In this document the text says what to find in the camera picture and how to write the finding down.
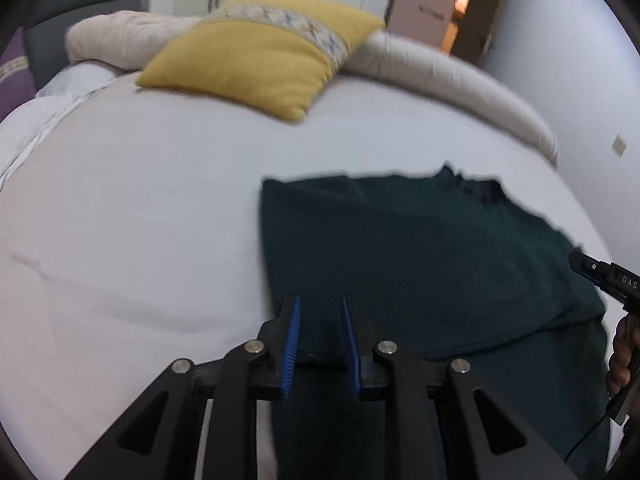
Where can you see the white bed sheet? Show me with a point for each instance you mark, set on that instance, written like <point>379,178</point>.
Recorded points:
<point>129,237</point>

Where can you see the beige rolled duvet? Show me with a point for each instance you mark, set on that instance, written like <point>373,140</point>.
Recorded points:
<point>130,40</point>

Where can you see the yellow cushion with patterned band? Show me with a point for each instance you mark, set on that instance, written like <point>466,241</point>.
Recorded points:
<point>275,56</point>

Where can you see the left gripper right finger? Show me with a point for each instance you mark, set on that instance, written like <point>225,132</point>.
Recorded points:
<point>441,420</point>

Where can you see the upper beige wall socket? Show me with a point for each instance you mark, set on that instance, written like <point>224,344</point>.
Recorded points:
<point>619,146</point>

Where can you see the purple cushion with band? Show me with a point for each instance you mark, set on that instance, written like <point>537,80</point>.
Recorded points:
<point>16,82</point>

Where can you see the dark green knitted sweater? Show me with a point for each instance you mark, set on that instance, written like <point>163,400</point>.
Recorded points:
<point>447,268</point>

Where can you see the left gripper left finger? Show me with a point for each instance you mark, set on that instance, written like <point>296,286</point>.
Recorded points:
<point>200,420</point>

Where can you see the dark grey upholstered headboard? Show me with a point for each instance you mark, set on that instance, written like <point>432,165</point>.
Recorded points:
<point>47,24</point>

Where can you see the brown open door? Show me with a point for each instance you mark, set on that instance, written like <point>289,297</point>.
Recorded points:
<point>475,30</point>

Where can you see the right hand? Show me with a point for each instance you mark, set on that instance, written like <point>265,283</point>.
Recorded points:
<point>626,339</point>

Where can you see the white pillow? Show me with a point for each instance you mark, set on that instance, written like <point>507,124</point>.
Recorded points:
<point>29,124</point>

